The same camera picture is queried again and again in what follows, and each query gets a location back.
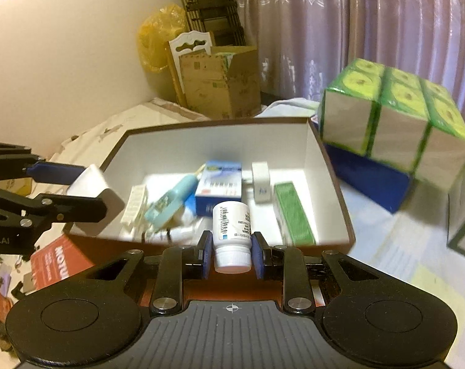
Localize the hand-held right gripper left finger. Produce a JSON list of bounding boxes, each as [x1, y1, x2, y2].
[[69, 231, 214, 316]]

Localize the dark blue box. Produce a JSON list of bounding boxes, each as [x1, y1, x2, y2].
[[325, 144, 414, 214]]

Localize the blue and white box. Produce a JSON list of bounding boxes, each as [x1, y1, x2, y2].
[[194, 159, 244, 218]]

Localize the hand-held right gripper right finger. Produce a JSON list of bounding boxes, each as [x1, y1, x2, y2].
[[251, 231, 398, 316]]

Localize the green and white medicine box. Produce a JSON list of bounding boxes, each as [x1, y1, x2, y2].
[[273, 182, 318, 247]]

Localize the mauve curtain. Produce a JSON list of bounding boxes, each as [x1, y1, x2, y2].
[[227, 0, 465, 131]]

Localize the cream printed bed sheet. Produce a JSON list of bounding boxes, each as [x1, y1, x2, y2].
[[48, 98, 210, 170]]

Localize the brown storage box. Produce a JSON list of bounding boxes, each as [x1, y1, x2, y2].
[[63, 117, 357, 262]]

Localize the white table cloth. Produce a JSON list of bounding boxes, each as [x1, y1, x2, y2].
[[340, 184, 465, 354]]

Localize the white rounded charger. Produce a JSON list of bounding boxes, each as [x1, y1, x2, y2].
[[243, 161, 272, 204]]

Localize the brown cardboard box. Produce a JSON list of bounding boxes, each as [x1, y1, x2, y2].
[[179, 45, 262, 121]]

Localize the red printed cardboard sheet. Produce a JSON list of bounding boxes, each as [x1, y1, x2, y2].
[[30, 234, 325, 308]]

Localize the black folding rack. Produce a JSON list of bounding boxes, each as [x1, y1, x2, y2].
[[175, 0, 246, 47]]

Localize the small white pill bottle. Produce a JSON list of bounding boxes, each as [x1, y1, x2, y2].
[[211, 200, 253, 275]]

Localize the white carved chair back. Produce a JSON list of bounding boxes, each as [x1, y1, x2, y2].
[[167, 30, 214, 106]]

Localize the teal handheld fan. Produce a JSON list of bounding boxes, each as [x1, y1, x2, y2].
[[144, 173, 200, 233]]

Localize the yellow plastic bag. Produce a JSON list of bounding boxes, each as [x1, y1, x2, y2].
[[136, 3, 189, 73]]

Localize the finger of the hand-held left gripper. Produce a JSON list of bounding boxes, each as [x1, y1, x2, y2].
[[0, 182, 109, 239], [0, 141, 87, 186]]

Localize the pack of green tissue boxes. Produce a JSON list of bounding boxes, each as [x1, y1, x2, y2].
[[318, 58, 465, 191]]

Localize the white ribbed plastic rack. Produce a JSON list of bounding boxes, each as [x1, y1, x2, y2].
[[121, 184, 149, 233]]

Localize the white block power adapter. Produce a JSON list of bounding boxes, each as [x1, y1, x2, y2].
[[66, 165, 126, 236]]

